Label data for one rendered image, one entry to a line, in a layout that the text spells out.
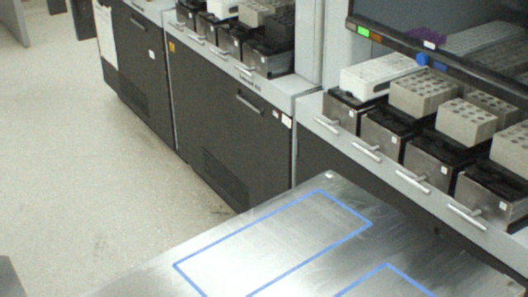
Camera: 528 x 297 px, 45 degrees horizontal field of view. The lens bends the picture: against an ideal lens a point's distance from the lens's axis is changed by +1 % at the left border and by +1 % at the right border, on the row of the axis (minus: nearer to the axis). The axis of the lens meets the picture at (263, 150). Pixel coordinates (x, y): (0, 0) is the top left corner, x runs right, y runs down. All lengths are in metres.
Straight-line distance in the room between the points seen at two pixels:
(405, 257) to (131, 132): 2.20
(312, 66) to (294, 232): 0.78
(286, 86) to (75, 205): 1.20
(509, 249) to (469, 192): 0.14
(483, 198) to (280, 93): 0.72
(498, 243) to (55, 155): 2.17
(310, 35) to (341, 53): 0.14
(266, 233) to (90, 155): 1.94
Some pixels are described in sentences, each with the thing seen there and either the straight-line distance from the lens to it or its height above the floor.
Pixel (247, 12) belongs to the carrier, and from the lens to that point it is 2.04.
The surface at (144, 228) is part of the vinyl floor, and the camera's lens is 2.51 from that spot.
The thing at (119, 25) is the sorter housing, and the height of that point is 0.53.
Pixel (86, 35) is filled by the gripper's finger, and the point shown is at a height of 1.19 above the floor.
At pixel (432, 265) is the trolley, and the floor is 0.82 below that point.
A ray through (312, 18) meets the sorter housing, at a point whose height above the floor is 0.94.
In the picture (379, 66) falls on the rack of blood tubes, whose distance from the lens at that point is 1.68.
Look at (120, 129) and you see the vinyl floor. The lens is 3.19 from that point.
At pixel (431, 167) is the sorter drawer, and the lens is 1.43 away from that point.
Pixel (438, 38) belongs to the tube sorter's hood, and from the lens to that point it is 1.43.
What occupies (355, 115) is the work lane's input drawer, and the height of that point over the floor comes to 0.79.
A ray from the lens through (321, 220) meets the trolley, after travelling 1.18.
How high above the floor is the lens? 1.56
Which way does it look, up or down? 32 degrees down
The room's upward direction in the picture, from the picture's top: 1 degrees counter-clockwise
